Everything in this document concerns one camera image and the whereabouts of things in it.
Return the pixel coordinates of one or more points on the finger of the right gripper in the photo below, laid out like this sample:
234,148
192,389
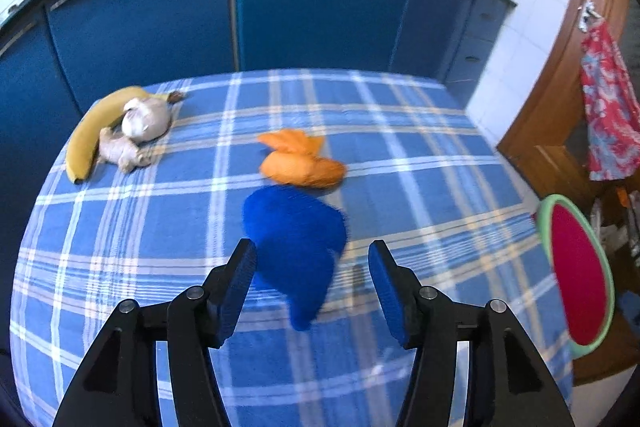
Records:
298,239

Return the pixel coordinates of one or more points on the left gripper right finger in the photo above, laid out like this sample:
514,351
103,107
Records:
509,383

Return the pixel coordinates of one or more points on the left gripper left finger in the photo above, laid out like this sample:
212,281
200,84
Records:
116,381

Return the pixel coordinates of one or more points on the blue kitchen cabinets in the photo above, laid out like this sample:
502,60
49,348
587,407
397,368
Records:
58,56

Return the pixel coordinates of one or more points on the blue plaid tablecloth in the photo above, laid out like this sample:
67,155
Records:
419,176

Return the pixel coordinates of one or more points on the red basin green rim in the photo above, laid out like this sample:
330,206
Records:
581,270

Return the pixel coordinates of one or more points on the garlic bulb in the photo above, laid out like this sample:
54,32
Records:
145,119

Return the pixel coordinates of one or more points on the ginger root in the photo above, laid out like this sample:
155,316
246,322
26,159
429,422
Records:
117,149

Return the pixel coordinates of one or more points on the yellow banana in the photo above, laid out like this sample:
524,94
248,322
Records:
82,147

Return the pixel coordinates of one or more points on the wooden door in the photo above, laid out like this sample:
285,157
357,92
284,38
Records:
547,145

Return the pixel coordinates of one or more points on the red floral cloth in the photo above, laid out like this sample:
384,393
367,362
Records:
611,107

